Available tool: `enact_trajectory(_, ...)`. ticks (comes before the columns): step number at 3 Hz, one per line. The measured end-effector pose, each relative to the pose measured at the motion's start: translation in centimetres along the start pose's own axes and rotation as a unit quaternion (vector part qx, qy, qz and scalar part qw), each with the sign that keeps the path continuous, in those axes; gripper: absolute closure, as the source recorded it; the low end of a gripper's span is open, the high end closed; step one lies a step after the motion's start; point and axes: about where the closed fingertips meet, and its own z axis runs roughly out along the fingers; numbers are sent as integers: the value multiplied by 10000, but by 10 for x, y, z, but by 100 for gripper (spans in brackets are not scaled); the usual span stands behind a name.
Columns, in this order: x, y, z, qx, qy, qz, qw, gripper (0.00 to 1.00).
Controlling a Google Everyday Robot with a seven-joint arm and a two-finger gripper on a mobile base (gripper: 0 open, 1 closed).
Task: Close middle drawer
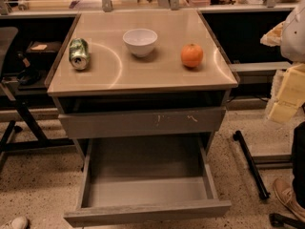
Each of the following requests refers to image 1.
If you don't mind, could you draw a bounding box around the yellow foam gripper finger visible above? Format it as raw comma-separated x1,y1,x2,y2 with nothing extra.
267,64,305,123

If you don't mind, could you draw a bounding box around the grey drawer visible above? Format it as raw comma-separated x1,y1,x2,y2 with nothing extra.
64,135,232,227
59,107,226,139

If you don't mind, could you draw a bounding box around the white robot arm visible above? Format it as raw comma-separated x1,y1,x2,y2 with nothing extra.
266,0,305,123

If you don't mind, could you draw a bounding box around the grey top drawer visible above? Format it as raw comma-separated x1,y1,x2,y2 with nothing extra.
59,107,226,139

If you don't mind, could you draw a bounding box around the grey drawer cabinet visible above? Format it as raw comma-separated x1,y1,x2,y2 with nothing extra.
44,9,241,164

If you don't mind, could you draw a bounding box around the tan shoe right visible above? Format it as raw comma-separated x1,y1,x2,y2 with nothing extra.
273,178,305,222

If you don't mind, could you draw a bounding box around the orange fruit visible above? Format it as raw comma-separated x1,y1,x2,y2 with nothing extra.
180,44,203,68

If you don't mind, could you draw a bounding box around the white bowl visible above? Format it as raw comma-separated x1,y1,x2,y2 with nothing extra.
123,29,158,57

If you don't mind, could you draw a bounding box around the green soda can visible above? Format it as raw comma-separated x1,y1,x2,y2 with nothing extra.
69,38,90,71

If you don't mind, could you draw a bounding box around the black box on shelf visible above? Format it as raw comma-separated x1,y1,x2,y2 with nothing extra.
26,41,62,70

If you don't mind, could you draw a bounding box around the black office chair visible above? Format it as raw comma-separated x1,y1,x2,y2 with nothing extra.
0,26,75,174

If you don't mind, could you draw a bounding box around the white shoe left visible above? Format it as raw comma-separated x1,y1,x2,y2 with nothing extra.
0,217,29,229

